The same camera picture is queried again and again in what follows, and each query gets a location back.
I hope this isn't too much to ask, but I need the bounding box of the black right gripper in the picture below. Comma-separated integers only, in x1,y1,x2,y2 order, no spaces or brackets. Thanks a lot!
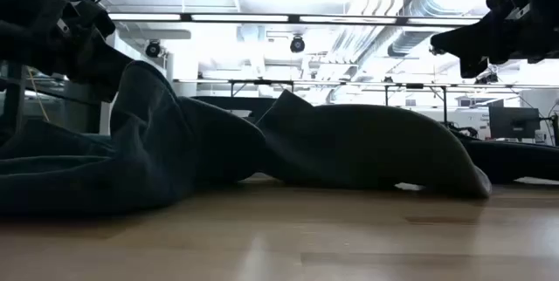
429,0,559,79

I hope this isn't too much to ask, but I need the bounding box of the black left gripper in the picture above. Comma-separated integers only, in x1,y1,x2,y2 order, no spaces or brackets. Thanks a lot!
0,12,135,103

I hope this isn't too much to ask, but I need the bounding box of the dark navy cap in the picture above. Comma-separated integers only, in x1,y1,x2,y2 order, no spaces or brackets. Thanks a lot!
0,59,267,219

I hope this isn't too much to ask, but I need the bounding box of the grey side desk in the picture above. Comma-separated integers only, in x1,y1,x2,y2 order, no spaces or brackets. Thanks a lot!
0,60,102,134

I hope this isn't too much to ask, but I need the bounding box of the dark computer monitor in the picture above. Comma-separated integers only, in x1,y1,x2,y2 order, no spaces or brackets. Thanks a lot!
488,106,542,141

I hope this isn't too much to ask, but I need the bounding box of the long ceiling light bar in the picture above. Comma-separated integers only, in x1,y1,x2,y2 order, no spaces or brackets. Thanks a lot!
107,12,481,27

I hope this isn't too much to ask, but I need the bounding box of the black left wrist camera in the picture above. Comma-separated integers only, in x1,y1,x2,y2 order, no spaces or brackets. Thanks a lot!
72,0,117,40

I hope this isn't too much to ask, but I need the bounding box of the black round ceiling camera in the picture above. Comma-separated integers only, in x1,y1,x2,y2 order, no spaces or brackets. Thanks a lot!
144,39,162,58
289,35,307,54

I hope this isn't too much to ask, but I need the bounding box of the black background table frame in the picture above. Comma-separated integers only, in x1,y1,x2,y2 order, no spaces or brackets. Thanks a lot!
173,79,559,125

